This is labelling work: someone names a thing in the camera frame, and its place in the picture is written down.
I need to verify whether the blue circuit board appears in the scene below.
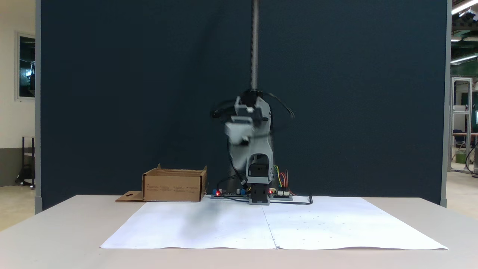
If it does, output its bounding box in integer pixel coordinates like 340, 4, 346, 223
211, 188, 247, 199

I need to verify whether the black tripod with metal pole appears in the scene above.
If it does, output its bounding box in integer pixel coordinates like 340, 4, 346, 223
209, 0, 277, 191

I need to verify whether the brown cardboard box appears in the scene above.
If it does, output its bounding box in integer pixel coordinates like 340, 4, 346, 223
115, 163, 208, 203

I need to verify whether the white paper sheet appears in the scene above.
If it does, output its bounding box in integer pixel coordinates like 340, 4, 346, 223
100, 196, 448, 250

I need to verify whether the dark blue partition panel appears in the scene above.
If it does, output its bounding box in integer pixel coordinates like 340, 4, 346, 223
35, 0, 453, 214

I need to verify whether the blue office chair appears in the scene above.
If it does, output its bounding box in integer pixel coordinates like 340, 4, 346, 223
453, 129, 467, 150

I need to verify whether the white framed window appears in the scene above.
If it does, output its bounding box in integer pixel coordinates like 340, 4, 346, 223
15, 31, 36, 102

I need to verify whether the ceiling light strip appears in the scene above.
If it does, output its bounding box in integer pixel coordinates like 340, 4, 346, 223
451, 0, 478, 15
451, 54, 478, 64

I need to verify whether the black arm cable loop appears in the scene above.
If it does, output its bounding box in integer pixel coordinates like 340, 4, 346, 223
266, 92, 296, 119
217, 149, 250, 195

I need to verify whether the circuit board with jumper wires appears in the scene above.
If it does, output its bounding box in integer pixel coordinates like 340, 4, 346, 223
269, 189, 294, 201

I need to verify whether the long black cable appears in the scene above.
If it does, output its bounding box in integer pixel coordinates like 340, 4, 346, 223
269, 194, 313, 205

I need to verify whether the aluminium frame rack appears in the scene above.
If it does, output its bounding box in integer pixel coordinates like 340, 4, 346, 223
449, 77, 474, 173

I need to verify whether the black cart frame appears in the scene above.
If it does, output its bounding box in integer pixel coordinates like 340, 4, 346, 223
15, 136, 36, 190

